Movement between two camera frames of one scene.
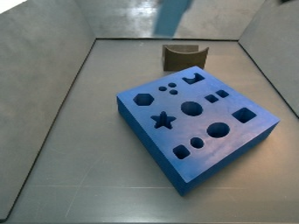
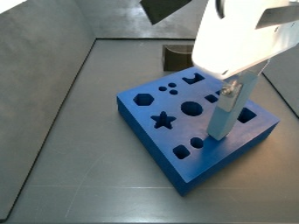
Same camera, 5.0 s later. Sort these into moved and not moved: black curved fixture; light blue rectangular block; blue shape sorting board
Moved: light blue rectangular block
Not moved: blue shape sorting board; black curved fixture
